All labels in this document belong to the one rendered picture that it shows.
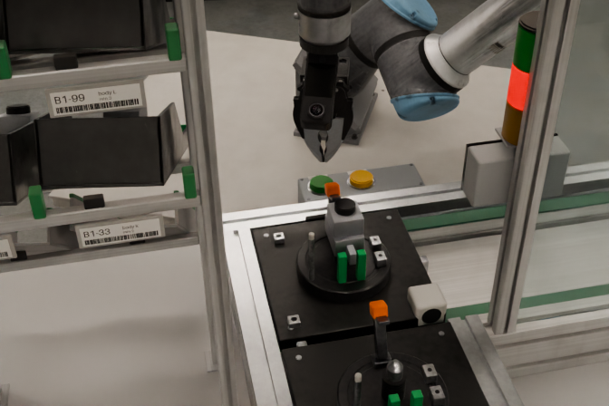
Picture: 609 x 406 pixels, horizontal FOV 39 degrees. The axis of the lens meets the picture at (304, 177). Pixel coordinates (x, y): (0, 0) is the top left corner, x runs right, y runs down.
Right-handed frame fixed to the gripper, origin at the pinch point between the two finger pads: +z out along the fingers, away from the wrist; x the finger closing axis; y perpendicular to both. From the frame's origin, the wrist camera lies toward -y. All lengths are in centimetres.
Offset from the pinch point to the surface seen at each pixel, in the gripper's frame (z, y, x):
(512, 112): -22.5, -21.2, -24.0
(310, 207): 11.4, 1.6, 2.3
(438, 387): 7.5, -37.7, -17.1
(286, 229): 10.4, -5.3, 5.4
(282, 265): 10.5, -13.5, 5.2
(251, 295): 12.3, -18.7, 9.2
